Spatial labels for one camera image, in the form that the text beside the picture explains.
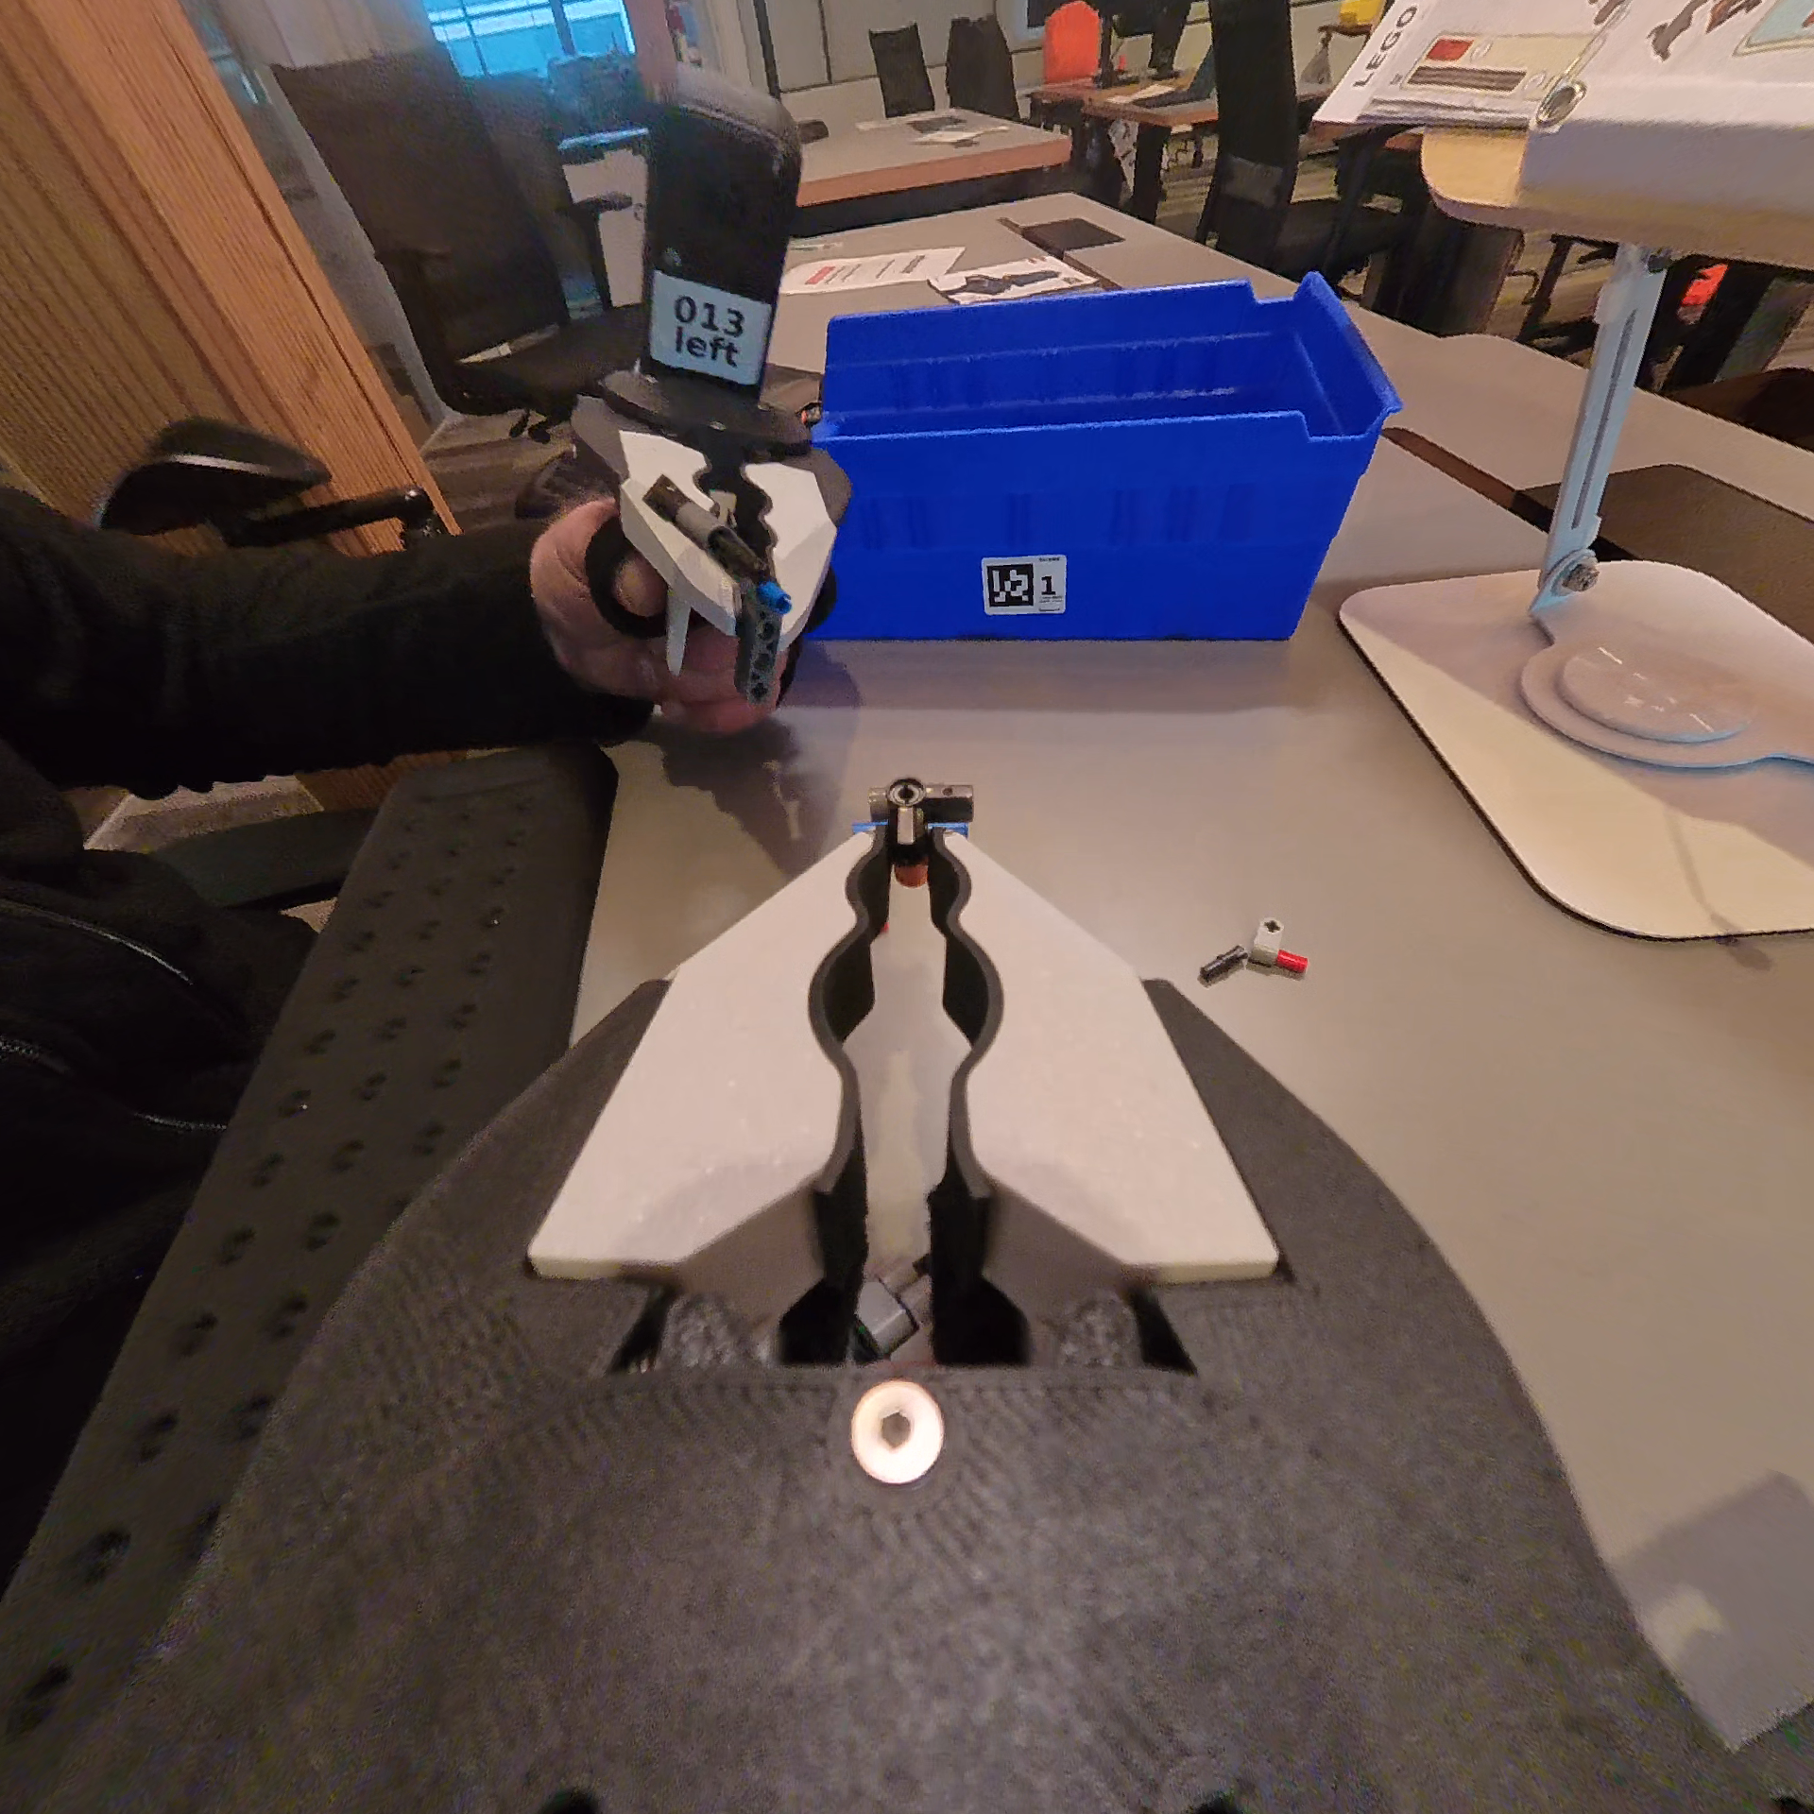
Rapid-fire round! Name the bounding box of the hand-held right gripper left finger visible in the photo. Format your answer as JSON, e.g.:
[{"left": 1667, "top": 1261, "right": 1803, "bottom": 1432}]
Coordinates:
[{"left": 525, "top": 827, "right": 887, "bottom": 1361}]

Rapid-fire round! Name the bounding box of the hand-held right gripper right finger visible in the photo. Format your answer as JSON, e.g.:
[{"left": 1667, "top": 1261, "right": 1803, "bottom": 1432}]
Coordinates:
[{"left": 929, "top": 829, "right": 1286, "bottom": 1361}]

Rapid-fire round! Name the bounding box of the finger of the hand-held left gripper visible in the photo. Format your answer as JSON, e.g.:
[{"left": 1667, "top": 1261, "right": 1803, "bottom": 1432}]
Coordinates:
[
  {"left": 615, "top": 430, "right": 777, "bottom": 635},
  {"left": 750, "top": 456, "right": 844, "bottom": 644}
]

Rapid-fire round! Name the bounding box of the dark grey angled toy beam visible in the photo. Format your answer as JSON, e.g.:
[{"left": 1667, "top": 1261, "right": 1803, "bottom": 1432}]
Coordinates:
[{"left": 641, "top": 476, "right": 796, "bottom": 707}]

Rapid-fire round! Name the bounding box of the grey orange toy arm assembly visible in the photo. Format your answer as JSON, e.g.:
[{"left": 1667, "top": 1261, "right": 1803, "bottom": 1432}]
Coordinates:
[{"left": 847, "top": 775, "right": 983, "bottom": 939}]

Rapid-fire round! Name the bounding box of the person's left forearm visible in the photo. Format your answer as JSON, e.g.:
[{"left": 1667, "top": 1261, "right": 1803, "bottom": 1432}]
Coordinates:
[{"left": 0, "top": 486, "right": 656, "bottom": 791}]

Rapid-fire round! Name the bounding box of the person's left hand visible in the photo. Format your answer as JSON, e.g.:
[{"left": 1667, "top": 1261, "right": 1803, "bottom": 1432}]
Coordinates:
[{"left": 532, "top": 504, "right": 819, "bottom": 739}]

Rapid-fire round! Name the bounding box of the paper sheet with red label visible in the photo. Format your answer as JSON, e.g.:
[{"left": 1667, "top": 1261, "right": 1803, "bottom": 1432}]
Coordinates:
[{"left": 777, "top": 241, "right": 968, "bottom": 294}]

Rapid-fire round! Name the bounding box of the wooden top table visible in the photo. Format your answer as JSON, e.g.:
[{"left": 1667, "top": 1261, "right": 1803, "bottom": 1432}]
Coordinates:
[{"left": 796, "top": 110, "right": 1073, "bottom": 209}]

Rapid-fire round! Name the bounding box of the paper sheet with black picture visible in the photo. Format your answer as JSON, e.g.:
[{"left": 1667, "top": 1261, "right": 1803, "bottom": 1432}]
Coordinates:
[{"left": 929, "top": 254, "right": 1113, "bottom": 304}]

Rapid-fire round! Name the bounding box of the blue storage bin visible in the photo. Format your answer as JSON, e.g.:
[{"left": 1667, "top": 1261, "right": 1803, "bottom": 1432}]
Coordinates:
[{"left": 810, "top": 267, "right": 1399, "bottom": 644}]

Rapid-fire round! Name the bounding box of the black dimpled pad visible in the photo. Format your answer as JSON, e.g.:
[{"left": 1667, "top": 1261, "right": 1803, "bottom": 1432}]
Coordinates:
[{"left": 0, "top": 745, "right": 615, "bottom": 1769}]

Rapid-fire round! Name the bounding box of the white book stand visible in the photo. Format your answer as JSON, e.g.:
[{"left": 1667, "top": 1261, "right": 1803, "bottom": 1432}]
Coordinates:
[{"left": 1337, "top": 130, "right": 1814, "bottom": 939}]

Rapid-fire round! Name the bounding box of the dark desk mat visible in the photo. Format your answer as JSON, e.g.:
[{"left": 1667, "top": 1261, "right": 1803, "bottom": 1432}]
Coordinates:
[{"left": 1518, "top": 456, "right": 1814, "bottom": 635}]

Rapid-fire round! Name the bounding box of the instruction booklet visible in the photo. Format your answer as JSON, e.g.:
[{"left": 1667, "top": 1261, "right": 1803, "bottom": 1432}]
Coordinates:
[{"left": 1315, "top": 0, "right": 1814, "bottom": 218}]

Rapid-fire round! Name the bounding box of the wooden post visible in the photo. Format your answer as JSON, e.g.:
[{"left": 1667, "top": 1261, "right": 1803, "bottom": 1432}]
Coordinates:
[{"left": 0, "top": 0, "right": 456, "bottom": 539}]

